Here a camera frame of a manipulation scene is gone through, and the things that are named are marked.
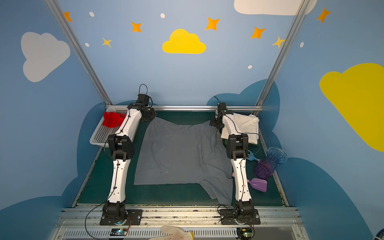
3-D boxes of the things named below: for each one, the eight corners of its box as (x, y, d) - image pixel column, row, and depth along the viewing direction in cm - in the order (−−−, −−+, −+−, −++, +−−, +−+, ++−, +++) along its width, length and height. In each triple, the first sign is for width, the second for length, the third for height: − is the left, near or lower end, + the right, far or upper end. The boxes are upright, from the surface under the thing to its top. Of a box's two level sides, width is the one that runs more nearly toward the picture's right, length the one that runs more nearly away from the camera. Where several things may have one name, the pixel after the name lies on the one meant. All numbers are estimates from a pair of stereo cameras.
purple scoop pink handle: (246, 186, 88) (248, 185, 85) (247, 177, 91) (248, 175, 89) (265, 192, 86) (267, 191, 83) (265, 182, 89) (267, 180, 87)
